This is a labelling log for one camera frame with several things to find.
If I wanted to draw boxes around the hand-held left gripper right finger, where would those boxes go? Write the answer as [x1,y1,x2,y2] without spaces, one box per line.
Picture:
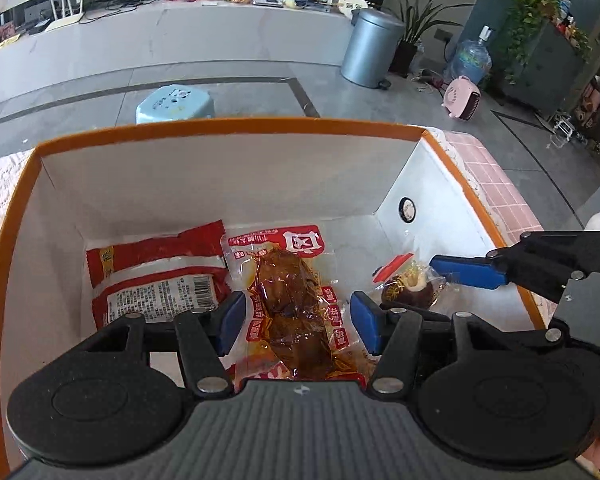
[350,291,511,395]

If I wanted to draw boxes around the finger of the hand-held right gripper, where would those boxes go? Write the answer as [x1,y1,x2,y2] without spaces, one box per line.
[430,232,600,304]
[477,326,600,377]

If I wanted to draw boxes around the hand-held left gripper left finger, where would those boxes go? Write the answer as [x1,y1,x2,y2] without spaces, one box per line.
[75,290,246,396]

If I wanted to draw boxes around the small clear snack packet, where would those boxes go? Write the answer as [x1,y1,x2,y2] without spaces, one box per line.
[372,254,447,311]

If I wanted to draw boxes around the clear braised meat packet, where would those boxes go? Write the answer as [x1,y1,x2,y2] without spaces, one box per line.
[221,225,381,393]

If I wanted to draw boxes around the red snack bag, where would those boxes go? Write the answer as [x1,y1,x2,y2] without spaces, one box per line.
[86,220,233,331]

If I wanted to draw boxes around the orange cardboard box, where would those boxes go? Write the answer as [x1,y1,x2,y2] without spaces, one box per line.
[0,117,548,480]

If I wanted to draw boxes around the pink checked tablecloth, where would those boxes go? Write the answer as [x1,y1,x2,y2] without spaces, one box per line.
[437,130,546,233]

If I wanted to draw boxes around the pink space heater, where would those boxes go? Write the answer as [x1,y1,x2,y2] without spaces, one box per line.
[442,76,482,122]

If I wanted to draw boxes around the small white rack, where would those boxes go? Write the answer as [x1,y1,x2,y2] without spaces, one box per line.
[552,112,578,143]

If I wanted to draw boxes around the blue water bottle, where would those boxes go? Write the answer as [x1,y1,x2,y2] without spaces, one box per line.
[449,26,493,86]

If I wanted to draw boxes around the dark teal cabinet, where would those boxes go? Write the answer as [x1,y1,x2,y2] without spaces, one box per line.
[500,20,586,116]

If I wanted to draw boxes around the light blue plastic stool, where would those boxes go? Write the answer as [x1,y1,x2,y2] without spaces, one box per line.
[136,85,216,125]

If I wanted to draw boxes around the grey metal trash can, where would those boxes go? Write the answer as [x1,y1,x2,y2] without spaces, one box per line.
[341,7,406,88]

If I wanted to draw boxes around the potted long-leaf plant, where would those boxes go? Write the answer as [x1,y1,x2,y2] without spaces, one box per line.
[380,0,476,77]

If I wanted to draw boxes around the green trailing plant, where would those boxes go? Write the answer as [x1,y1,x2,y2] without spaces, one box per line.
[497,0,593,86]

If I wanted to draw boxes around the white media console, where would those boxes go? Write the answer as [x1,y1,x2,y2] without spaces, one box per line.
[0,0,353,111]

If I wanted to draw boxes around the white router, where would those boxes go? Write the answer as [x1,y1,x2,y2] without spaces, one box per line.
[45,0,87,31]

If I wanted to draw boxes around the black cables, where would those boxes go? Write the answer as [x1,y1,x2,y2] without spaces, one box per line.
[87,0,153,11]

